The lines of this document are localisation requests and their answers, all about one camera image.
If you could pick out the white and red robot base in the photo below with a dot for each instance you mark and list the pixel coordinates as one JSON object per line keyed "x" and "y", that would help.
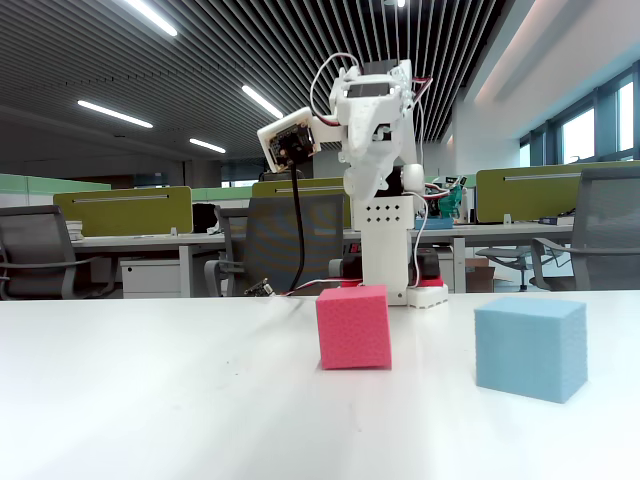
{"x": 427, "y": 295}

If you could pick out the olive green desk divider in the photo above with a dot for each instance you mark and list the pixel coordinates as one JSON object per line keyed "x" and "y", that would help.
{"x": 525, "y": 192}
{"x": 125, "y": 210}
{"x": 310, "y": 187}

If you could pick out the cardboard box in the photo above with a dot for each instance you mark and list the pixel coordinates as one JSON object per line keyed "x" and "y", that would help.
{"x": 479, "y": 277}

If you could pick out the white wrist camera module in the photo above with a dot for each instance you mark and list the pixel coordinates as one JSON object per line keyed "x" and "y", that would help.
{"x": 290, "y": 140}

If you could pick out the white drawer cabinet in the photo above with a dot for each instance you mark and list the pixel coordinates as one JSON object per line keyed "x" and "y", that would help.
{"x": 150, "y": 280}

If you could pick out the blue foam cube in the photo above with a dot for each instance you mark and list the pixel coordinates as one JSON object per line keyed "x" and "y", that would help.
{"x": 530, "y": 345}

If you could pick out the small circuit board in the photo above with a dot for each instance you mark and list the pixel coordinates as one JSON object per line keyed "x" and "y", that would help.
{"x": 260, "y": 289}

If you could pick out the grey mesh office chair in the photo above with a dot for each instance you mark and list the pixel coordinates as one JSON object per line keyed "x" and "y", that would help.
{"x": 280, "y": 240}
{"x": 30, "y": 250}
{"x": 505, "y": 257}
{"x": 605, "y": 230}

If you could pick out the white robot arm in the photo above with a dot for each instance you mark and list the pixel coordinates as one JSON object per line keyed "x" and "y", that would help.
{"x": 382, "y": 250}

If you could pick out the green robot parts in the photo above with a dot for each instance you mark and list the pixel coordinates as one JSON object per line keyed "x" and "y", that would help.
{"x": 447, "y": 202}

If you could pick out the red foam cube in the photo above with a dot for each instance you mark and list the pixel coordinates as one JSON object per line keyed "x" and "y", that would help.
{"x": 352, "y": 327}

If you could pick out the white office desk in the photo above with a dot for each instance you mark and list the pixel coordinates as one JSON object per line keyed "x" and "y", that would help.
{"x": 500, "y": 231}
{"x": 150, "y": 241}

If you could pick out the black bag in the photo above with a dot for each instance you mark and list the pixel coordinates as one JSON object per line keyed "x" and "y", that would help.
{"x": 205, "y": 217}

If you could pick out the pale green desk divider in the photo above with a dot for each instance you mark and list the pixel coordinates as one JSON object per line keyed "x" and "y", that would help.
{"x": 50, "y": 190}

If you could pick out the long ceiling light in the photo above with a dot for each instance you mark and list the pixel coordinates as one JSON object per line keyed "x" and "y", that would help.
{"x": 115, "y": 114}
{"x": 207, "y": 145}
{"x": 152, "y": 17}
{"x": 262, "y": 101}

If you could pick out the stack of books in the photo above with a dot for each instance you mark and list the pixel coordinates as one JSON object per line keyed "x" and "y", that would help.
{"x": 74, "y": 231}

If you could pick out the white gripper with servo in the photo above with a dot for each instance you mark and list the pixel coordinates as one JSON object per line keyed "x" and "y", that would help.
{"x": 364, "y": 131}

